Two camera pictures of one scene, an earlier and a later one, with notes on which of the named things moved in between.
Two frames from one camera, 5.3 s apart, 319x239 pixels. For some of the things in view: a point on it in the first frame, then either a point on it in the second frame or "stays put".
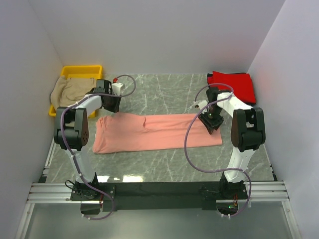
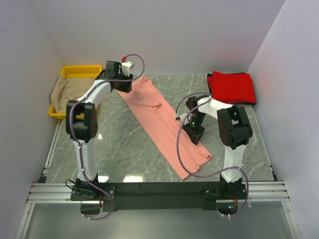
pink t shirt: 122,132 to 145,100
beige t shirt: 66,91 stays put
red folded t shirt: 240,83 stays put
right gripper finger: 211,128 to 195,138
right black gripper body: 212,116 to 194,126
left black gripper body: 112,102 to 124,86
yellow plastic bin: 93,71 stays put
